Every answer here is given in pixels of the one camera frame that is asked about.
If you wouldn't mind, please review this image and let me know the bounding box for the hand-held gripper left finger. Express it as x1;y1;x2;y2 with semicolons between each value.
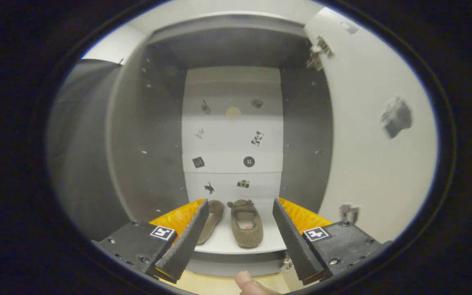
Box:
93;198;210;284

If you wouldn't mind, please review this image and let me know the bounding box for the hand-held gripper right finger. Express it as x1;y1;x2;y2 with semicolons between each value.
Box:
272;197;392;286

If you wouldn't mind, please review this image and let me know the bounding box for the brown fluffy shoe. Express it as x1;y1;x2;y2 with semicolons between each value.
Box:
197;200;225;245
227;199;264;249

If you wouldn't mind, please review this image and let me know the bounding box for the dark grey shoe cabinet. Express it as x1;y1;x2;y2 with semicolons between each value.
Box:
105;12;336;277

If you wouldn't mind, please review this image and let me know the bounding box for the black backdrop cloth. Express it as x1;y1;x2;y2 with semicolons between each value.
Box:
48;59;124;242

